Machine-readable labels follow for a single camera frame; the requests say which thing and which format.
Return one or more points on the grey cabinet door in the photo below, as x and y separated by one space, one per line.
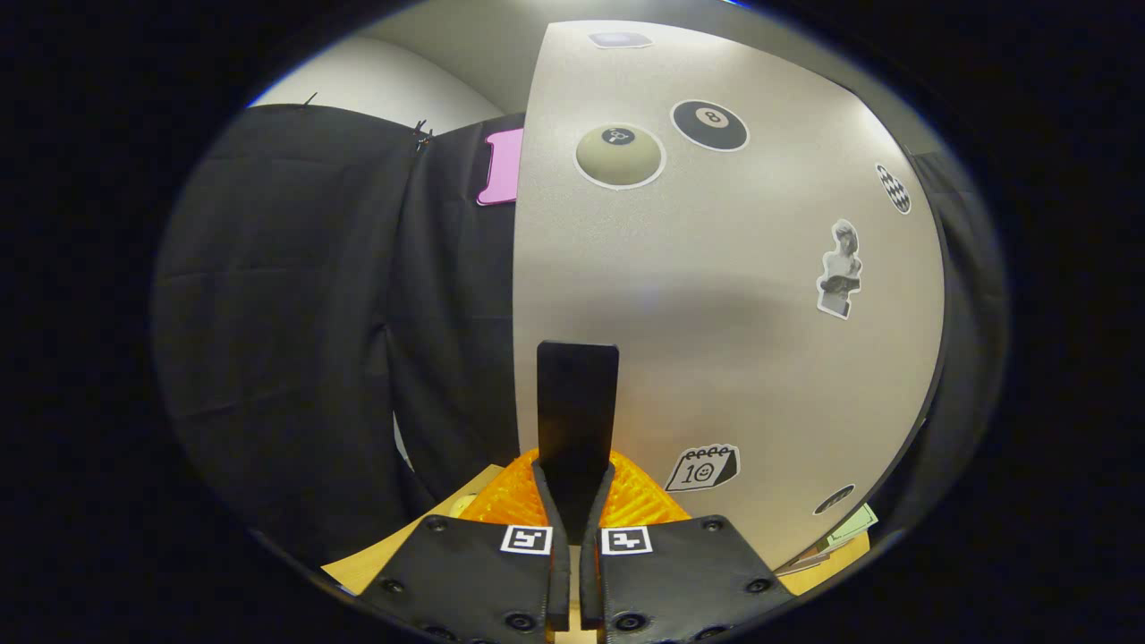
716 358

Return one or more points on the black backdrop cloth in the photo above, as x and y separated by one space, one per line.
286 313

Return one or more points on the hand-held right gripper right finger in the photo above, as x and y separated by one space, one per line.
590 581

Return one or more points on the brown book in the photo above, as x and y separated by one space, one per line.
809 560

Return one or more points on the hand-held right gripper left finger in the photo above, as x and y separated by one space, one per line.
560 581

